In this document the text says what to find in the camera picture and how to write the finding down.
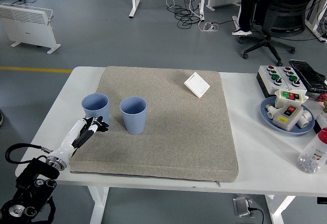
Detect black wrapped flat package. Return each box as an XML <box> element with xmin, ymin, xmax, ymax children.
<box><xmin>289</xmin><ymin>59</ymin><xmax>327</xmax><ymax>93</ymax></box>

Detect black pedal cable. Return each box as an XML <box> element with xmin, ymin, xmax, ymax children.
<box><xmin>249</xmin><ymin>207</ymin><xmax>264</xmax><ymax>224</ymax></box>

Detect white plug with cable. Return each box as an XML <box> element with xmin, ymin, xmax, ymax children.
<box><xmin>198</xmin><ymin>21</ymin><xmax>220</xmax><ymax>33</ymax></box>

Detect person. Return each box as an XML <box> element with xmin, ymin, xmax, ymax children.
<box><xmin>231</xmin><ymin>0</ymin><xmax>325</xmax><ymax>37</ymax></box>

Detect white box green red buttons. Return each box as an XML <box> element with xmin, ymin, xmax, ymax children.
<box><xmin>274</xmin><ymin>88</ymin><xmax>309</xmax><ymax>109</ymax></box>

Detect white wall switch plate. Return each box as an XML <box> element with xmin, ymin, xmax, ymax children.
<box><xmin>183</xmin><ymin>72</ymin><xmax>211</xmax><ymax>99</ymax></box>

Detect blue ribbed plastic cup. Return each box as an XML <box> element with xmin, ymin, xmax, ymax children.
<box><xmin>119</xmin><ymin>96</ymin><xmax>148</xmax><ymax>136</ymax></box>
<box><xmin>81</xmin><ymin>93</ymin><xmax>110</xmax><ymax>126</ymax></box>

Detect white plastic pipe fitting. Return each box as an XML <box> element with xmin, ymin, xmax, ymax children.
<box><xmin>296</xmin><ymin>109</ymin><xmax>313</xmax><ymax>129</ymax></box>
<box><xmin>265</xmin><ymin>103</ymin><xmax>278</xmax><ymax>119</ymax></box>

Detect black office chair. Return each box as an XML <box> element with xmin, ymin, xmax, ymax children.
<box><xmin>239</xmin><ymin>0</ymin><xmax>319</xmax><ymax>66</ymax></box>

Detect grey-brown speckled mat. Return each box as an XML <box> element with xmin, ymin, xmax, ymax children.
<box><xmin>67</xmin><ymin>65</ymin><xmax>240</xmax><ymax>188</ymax></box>

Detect blue round plate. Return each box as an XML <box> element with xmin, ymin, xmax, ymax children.
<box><xmin>260</xmin><ymin>96</ymin><xmax>315</xmax><ymax>136</ymax></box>

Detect large white panel heater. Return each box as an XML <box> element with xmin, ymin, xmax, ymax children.
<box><xmin>0</xmin><ymin>3</ymin><xmax>61</xmax><ymax>54</ymax></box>

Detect grey switch box red button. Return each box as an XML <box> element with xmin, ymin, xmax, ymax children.
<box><xmin>272</xmin><ymin>102</ymin><xmax>304</xmax><ymax>132</ymax></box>

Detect clear bottle red cap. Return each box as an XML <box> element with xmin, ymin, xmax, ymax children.
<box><xmin>296</xmin><ymin>127</ymin><xmax>327</xmax><ymax>174</ymax></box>

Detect silver foot pedal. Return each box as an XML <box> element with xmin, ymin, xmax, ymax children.
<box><xmin>232</xmin><ymin>195</ymin><xmax>256</xmax><ymax>218</ymax></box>

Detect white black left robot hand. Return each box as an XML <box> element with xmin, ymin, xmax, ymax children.
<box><xmin>51</xmin><ymin>116</ymin><xmax>110</xmax><ymax>162</ymax></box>

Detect white push-button control box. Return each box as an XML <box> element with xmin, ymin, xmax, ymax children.
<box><xmin>277</xmin><ymin>66</ymin><xmax>308</xmax><ymax>95</ymax></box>
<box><xmin>256</xmin><ymin>65</ymin><xmax>289</xmax><ymax>98</ymax></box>

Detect white table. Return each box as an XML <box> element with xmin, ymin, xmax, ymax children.
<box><xmin>14</xmin><ymin>66</ymin><xmax>327</xmax><ymax>224</ymax></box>

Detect black floor cable bundle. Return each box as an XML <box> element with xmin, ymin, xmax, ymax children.
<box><xmin>167</xmin><ymin>0</ymin><xmax>205</xmax><ymax>29</ymax></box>

